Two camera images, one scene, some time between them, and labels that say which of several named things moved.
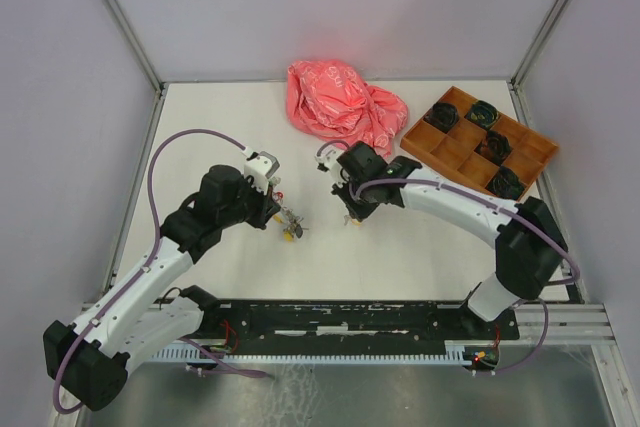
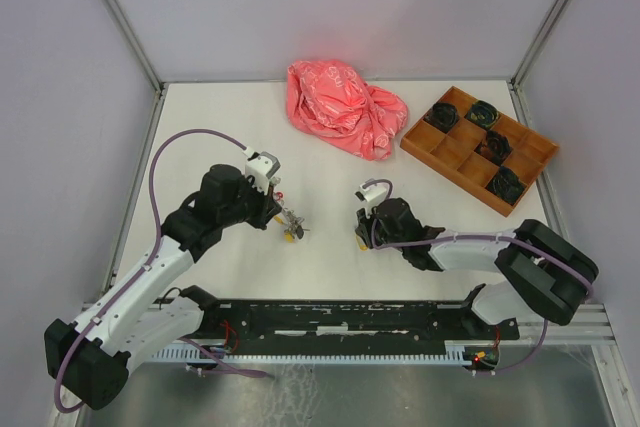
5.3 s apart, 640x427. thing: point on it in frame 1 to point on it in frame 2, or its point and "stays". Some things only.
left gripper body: x=254 y=206 stays
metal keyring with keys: x=286 y=216 stays
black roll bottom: x=507 y=184 stays
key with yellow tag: x=351 y=220 to x=362 y=247
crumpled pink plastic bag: x=331 y=102 stays
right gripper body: x=354 y=194 to x=373 y=233
